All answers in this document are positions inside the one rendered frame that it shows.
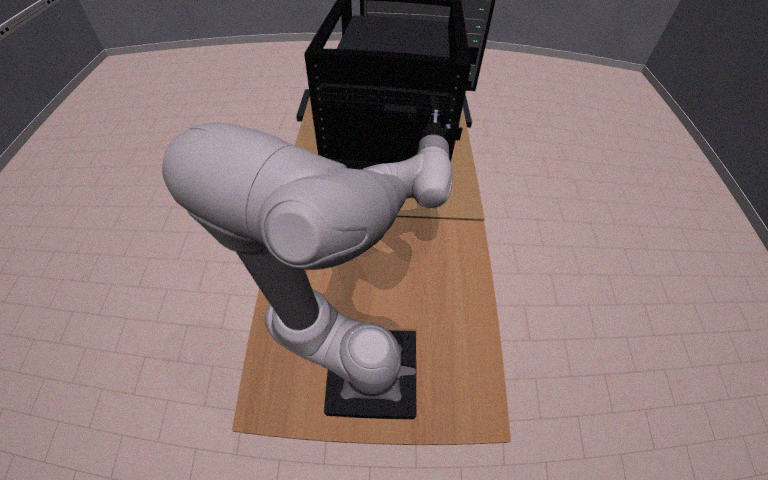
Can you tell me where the tan wooden board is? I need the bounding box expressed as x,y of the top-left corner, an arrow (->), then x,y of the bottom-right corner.
295,97 -> 485,221

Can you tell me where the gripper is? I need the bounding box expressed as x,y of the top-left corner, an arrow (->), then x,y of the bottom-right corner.
420,96 -> 446,140

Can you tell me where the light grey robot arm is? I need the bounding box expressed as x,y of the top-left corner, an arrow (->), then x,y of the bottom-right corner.
162,122 -> 463,402

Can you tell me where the black metal rack frame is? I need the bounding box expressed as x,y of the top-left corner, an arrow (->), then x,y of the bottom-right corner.
304,0 -> 471,170

